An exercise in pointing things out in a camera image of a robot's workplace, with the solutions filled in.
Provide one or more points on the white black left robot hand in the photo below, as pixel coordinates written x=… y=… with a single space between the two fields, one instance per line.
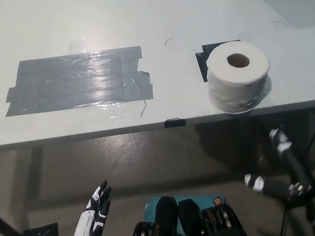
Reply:
x=87 y=226

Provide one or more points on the white toilet paper roll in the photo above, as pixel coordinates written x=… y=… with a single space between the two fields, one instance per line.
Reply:
x=227 y=88

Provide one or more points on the small black edge tape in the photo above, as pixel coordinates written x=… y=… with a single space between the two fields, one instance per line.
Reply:
x=175 y=122

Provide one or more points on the black tape square patch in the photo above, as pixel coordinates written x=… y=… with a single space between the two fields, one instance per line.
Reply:
x=202 y=62

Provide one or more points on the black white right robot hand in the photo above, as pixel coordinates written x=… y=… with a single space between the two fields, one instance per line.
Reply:
x=300 y=190

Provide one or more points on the grey duct tape patch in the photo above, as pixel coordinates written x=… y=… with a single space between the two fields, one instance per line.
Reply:
x=80 y=81

